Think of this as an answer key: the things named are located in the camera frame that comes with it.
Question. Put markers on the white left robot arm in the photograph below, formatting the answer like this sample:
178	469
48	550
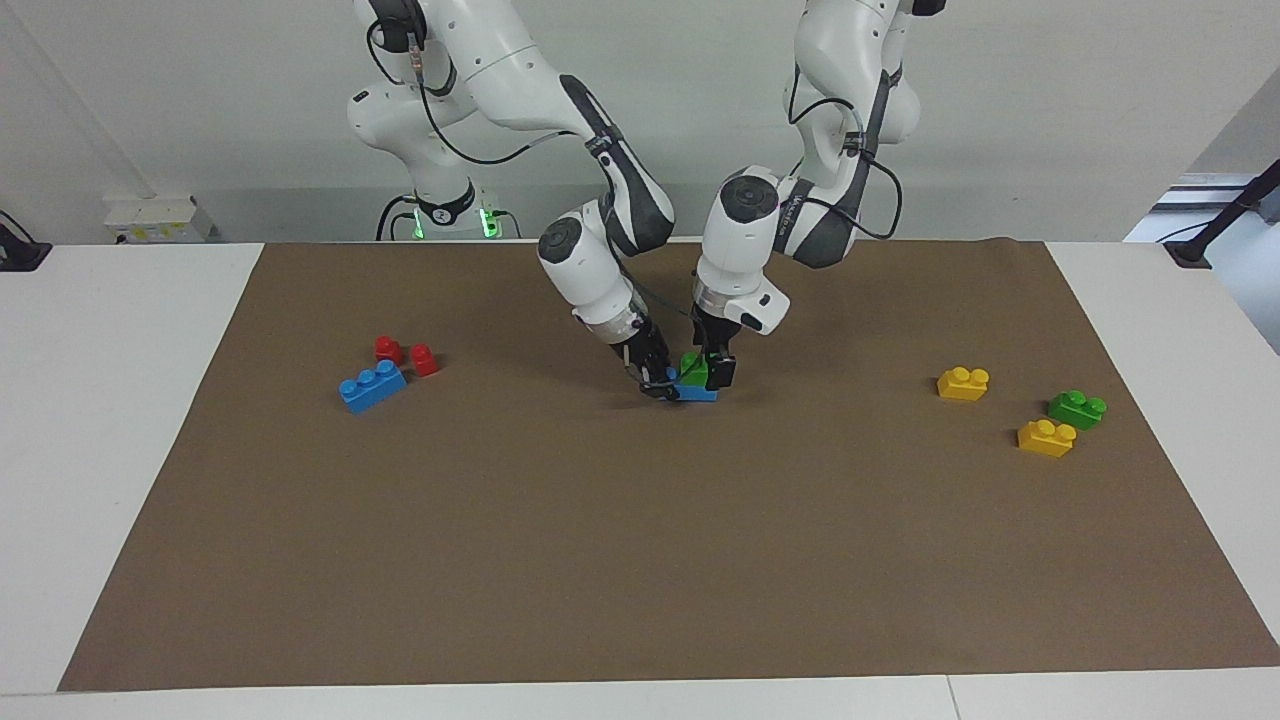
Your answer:
840	110

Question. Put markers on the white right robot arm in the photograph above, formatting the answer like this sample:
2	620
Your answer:
520	70

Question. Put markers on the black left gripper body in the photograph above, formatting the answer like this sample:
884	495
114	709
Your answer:
718	335

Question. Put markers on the green two-stud block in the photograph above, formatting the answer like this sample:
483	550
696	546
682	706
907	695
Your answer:
693	370
1076	411

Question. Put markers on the brown table mat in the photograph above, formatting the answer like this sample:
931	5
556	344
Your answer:
640	540

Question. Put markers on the black pole stand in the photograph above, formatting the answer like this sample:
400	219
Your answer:
1225	215

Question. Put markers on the black table clamp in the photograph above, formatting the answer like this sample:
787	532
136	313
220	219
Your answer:
20	252

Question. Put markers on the small red block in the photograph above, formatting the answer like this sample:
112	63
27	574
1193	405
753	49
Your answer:
425	361
388	350

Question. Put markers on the blue three-stud block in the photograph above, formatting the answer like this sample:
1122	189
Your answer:
697	394
372	388

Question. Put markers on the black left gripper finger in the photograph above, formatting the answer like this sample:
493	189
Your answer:
722	372

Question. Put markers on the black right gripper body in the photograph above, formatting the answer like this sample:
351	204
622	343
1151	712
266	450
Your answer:
640	345

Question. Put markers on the yellow two-stud block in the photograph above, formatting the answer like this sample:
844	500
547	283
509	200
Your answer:
963	385
1046	440

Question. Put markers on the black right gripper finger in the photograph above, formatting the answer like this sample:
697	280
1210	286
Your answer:
670	390
648	386

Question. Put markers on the white wall power box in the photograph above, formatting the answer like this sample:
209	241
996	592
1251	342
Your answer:
160	220

